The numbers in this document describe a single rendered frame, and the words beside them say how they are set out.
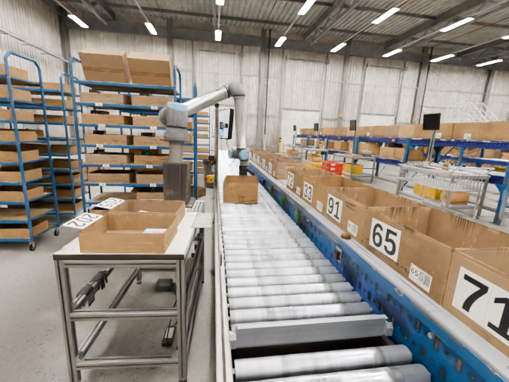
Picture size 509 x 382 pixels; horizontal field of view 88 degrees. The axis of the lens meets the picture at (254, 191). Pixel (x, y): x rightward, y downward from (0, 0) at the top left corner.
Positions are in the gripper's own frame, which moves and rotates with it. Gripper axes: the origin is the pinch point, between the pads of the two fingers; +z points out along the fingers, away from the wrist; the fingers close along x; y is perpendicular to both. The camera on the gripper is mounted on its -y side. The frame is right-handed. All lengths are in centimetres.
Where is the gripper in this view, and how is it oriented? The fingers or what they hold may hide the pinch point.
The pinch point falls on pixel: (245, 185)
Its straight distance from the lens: 262.4
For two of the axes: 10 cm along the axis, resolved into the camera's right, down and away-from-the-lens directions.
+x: 1.5, 2.2, -9.6
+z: -0.4, 9.8, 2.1
